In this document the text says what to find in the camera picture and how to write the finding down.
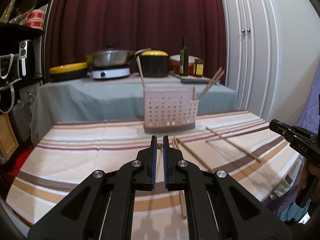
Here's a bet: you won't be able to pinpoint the steel wok with lid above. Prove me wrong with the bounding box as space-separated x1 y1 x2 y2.
86 44 153 68

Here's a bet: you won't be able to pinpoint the grey cutting board tray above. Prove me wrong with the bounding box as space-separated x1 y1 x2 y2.
170 72 211 84

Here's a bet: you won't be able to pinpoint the white cabinet doors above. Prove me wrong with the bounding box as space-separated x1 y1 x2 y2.
222 0 279 120

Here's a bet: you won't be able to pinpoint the white induction cooker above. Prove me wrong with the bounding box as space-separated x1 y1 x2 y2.
92 65 131 80

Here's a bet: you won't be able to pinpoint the grey-blue table cloth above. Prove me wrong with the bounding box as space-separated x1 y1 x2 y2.
30 73 237 146

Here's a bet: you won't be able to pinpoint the black storage shelf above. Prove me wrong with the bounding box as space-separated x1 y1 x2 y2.
0 0 53 160

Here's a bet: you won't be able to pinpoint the yellow lidded flat pan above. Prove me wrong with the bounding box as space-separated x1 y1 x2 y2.
49 62 89 82

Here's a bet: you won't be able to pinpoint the black pot yellow lid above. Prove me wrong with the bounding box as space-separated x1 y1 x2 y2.
136 48 170 78

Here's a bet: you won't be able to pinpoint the black bag white handles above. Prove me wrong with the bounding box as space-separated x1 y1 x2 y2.
1 54 21 114

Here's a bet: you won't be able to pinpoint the wooden chopstick in basket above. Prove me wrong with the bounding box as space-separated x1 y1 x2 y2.
136 56 145 90
196 67 224 100

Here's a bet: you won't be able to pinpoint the olive oil bottle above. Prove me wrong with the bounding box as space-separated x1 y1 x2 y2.
180 37 189 76

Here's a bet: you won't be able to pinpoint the person's right hand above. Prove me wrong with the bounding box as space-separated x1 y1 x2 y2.
298 159 320 204

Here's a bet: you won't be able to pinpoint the red white round tin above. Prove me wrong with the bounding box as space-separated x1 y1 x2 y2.
24 9 45 30

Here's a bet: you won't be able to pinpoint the striped table cloth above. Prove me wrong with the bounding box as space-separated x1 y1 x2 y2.
6 110 301 240

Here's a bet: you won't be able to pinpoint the white perforated utensil basket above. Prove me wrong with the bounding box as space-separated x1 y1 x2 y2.
143 84 199 133

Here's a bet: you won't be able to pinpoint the white bowl red container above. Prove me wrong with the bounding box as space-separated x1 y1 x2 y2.
170 55 199 75

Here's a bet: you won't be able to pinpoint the dark red curtain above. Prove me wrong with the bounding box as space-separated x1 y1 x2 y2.
44 0 226 77

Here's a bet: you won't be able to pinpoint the sauce jar yellow label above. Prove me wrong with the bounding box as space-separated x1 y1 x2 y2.
193 59 203 77

